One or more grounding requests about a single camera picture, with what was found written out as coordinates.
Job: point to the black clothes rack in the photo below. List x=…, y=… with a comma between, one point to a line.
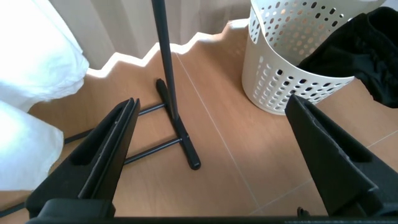
x=166, y=62

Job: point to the white printed t-shirt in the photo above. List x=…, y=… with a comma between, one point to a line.
x=31, y=62

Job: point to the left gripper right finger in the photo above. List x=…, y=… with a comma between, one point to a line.
x=342, y=168

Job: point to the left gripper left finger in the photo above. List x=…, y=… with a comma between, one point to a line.
x=93, y=168

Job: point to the white laundry basket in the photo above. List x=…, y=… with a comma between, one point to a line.
x=264, y=81

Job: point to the black garment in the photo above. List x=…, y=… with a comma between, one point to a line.
x=367, y=56

